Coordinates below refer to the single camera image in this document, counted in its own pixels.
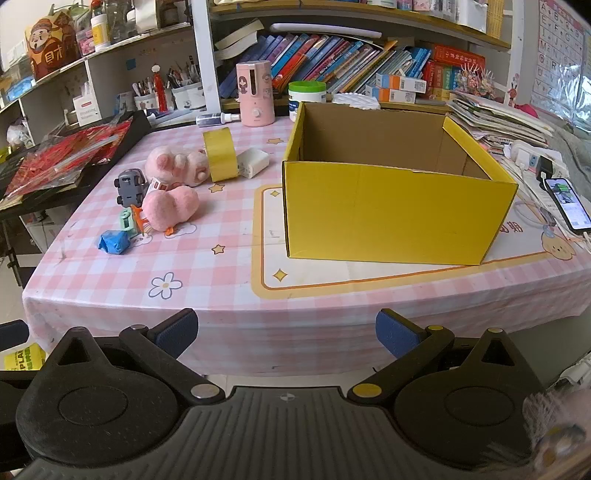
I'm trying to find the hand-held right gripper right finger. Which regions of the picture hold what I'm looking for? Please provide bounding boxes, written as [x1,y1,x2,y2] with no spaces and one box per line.
[347,308,546,408]

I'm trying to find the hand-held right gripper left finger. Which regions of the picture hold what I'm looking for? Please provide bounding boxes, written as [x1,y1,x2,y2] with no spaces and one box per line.
[44,308,221,408]

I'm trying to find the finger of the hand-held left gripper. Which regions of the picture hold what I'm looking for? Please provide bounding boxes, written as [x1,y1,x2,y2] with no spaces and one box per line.
[0,319,29,354]

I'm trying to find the blue wrapper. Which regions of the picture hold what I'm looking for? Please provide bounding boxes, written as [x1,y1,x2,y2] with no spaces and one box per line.
[99,229,131,256]

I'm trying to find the yellow cardboard box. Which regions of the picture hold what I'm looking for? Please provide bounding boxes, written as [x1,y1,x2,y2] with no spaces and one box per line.
[281,102,520,267]

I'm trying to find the orange toy figure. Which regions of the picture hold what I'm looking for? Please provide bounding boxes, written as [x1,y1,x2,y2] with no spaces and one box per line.
[130,205,153,232]

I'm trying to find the pink plush pig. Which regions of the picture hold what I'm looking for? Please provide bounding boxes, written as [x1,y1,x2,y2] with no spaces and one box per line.
[144,145,208,186]
[141,185,200,232]

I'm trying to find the grey toy car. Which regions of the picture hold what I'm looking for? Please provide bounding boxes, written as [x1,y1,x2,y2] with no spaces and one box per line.
[115,168,149,208]

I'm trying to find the yellow tape roll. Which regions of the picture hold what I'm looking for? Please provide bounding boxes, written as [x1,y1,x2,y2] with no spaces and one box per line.
[203,128,240,183]

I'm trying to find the white adapter box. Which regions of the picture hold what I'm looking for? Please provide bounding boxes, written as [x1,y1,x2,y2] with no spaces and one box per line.
[236,147,270,180]

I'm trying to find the yellow plastic bag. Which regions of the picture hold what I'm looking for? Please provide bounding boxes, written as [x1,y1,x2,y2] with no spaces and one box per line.
[4,344,47,371]

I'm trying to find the pink checked tablecloth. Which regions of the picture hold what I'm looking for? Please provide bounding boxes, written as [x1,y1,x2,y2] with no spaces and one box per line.
[22,104,591,376]

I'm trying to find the black keyboard stand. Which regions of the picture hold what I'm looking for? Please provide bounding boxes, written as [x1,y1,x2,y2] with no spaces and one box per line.
[0,217,25,288]

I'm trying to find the white drawer cabinet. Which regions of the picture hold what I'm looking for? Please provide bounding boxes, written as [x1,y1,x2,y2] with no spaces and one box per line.
[23,215,61,254]

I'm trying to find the pile of red decoration packets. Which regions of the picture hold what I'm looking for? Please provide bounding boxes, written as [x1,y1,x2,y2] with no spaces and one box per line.
[0,121,132,200]

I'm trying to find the black electronic keyboard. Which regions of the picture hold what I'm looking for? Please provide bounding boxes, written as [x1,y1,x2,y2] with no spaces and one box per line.
[0,111,153,217]

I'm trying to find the clear plastic bag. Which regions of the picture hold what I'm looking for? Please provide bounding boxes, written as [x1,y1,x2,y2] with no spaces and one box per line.
[7,124,32,149]

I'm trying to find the small spray bottle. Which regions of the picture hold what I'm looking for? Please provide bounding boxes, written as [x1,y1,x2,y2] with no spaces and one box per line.
[196,112,242,126]

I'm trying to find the black smartphone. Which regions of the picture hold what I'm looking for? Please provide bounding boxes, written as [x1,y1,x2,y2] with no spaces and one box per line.
[544,176,591,234]

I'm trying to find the white power strip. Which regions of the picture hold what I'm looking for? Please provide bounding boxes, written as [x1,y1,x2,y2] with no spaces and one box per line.
[503,141,550,172]

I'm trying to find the white pen holder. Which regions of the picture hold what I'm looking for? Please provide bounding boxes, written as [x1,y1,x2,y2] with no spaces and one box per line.
[172,83,206,112]
[134,90,160,112]

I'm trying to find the stack of papers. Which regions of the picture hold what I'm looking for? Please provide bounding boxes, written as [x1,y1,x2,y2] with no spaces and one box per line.
[445,90,561,155]

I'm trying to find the white drinking straws box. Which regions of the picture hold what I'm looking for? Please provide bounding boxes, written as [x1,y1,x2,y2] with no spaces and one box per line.
[69,83,102,126]

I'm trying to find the white quilted pouch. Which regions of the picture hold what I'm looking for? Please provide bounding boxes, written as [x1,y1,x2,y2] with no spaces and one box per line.
[332,92,382,110]

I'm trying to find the white orange medicine box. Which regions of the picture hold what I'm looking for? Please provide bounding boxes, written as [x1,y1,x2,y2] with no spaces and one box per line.
[366,85,416,103]
[376,74,428,93]

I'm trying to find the red tassel doll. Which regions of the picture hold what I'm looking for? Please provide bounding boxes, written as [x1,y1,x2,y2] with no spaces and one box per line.
[151,65,168,112]

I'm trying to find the blue packet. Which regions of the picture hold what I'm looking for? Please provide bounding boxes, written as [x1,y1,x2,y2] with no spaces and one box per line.
[4,78,35,100]

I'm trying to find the pink humidifier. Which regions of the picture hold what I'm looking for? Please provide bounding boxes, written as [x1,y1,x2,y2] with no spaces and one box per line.
[236,61,276,127]

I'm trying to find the white jar green lid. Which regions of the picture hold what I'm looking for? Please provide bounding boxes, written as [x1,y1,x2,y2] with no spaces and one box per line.
[288,81,328,123]

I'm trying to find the colourful headdress ornament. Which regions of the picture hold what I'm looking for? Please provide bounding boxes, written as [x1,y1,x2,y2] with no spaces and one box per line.
[455,62,497,97]

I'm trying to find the red boxed dictionaries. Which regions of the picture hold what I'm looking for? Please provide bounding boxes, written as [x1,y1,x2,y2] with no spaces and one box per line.
[424,44,486,100]

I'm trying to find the white shelf unit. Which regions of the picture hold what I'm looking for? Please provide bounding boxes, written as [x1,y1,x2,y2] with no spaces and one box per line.
[0,0,222,139]

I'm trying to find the row of leaning books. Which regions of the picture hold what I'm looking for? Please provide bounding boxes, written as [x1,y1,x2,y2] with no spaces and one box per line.
[217,32,432,99]

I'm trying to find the red fortune god bag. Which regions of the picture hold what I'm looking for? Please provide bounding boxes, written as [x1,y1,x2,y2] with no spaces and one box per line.
[25,7,79,80]

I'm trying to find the thick book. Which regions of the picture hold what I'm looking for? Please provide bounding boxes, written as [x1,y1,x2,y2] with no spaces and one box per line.
[213,18,265,52]

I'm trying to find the white bottle yellow label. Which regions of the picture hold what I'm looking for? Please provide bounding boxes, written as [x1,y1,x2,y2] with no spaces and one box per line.
[90,14,112,52]

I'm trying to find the wooden bookshelf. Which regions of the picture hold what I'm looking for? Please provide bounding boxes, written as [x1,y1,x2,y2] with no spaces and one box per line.
[208,0,513,116]

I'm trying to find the white cable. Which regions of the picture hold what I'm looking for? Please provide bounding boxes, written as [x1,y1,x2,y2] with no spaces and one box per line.
[515,198,591,241]

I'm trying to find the alphabet wall poster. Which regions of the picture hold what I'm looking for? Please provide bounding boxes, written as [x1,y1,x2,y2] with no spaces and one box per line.
[531,0,588,109]

